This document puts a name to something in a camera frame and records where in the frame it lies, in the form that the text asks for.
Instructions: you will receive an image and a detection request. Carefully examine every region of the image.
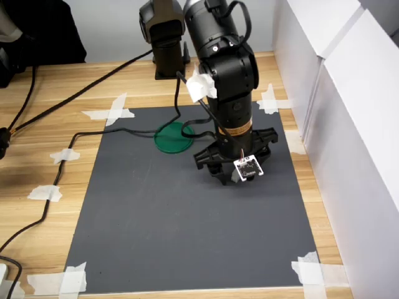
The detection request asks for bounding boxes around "round green lid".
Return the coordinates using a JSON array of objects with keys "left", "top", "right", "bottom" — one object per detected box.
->
[{"left": 154, "top": 121, "right": 195, "bottom": 154}]

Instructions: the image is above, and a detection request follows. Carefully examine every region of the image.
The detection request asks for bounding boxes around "white tape piece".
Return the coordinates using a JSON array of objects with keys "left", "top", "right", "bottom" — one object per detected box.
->
[
  {"left": 0, "top": 280, "right": 26, "bottom": 299},
  {"left": 256, "top": 83, "right": 292, "bottom": 115},
  {"left": 27, "top": 184, "right": 63, "bottom": 202},
  {"left": 26, "top": 261, "right": 88, "bottom": 295},
  {"left": 49, "top": 148, "right": 81, "bottom": 165},
  {"left": 291, "top": 250, "right": 349, "bottom": 299},
  {"left": 81, "top": 92, "right": 135, "bottom": 127},
  {"left": 284, "top": 130, "right": 308, "bottom": 156}
]

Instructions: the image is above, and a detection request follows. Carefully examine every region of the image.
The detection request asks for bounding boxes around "dark grey mat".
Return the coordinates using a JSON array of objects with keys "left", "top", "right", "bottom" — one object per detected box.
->
[{"left": 64, "top": 104, "right": 320, "bottom": 295}]

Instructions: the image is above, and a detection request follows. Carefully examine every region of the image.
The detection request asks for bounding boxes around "white partition board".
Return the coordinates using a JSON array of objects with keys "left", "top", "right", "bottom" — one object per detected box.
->
[
  {"left": 272, "top": 0, "right": 365, "bottom": 141},
  {"left": 304, "top": 9, "right": 399, "bottom": 299}
]

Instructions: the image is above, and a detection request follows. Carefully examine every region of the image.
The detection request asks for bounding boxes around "person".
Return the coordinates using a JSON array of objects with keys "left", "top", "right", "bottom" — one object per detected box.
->
[{"left": 0, "top": 0, "right": 87, "bottom": 65}]

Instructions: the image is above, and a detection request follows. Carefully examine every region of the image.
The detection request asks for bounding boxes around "white camera circuit board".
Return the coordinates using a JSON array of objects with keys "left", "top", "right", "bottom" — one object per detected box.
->
[{"left": 233, "top": 154, "right": 265, "bottom": 183}]

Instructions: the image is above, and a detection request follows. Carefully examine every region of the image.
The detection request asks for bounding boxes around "thin black camera cable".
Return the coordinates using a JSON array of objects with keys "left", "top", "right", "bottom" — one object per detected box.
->
[{"left": 0, "top": 70, "right": 250, "bottom": 254}]

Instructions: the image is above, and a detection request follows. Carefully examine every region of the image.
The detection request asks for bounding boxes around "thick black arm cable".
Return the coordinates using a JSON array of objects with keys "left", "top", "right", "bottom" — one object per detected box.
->
[{"left": 0, "top": 49, "right": 154, "bottom": 141}]

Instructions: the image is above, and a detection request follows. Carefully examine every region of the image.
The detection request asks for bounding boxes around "black power strip cable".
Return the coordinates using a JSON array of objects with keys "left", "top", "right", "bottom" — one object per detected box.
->
[{"left": 0, "top": 255, "right": 23, "bottom": 299}]

